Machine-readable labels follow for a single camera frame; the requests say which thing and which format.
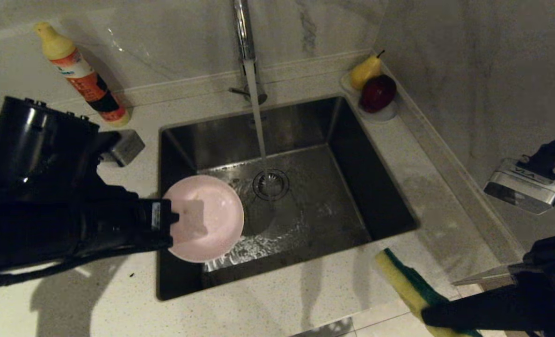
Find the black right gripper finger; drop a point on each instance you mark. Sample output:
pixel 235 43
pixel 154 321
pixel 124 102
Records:
pixel 483 313

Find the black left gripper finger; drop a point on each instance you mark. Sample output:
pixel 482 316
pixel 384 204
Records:
pixel 174 217

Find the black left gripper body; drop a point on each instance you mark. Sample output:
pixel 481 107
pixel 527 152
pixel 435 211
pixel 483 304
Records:
pixel 127 224

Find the pink plastic bowl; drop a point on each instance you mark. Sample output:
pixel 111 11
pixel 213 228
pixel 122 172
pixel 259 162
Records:
pixel 221 210

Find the green and yellow sponge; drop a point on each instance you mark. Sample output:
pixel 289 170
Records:
pixel 399 276

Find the orange dish soap bottle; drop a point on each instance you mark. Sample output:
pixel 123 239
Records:
pixel 88 79

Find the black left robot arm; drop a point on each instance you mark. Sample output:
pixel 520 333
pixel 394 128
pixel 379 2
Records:
pixel 34 150

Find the metal sink drain strainer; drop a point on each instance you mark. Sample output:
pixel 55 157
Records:
pixel 280 182

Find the stainless steel sink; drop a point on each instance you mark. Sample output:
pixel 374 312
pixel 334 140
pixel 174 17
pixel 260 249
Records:
pixel 333 187

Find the beige wooden cabinet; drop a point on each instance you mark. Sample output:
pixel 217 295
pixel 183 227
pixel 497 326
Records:
pixel 483 276

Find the running water stream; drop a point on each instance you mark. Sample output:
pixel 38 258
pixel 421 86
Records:
pixel 259 121

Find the chrome faucet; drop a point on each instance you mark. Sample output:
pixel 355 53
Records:
pixel 243 32

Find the small white dish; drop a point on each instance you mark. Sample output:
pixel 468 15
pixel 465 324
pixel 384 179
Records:
pixel 384 117

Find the dark red apple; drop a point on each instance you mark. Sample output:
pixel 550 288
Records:
pixel 378 93

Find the yellow pear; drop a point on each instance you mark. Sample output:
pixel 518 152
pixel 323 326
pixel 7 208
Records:
pixel 364 72

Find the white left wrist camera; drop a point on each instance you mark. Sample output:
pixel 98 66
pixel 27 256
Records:
pixel 127 147

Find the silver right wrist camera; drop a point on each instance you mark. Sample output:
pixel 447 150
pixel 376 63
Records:
pixel 521 185

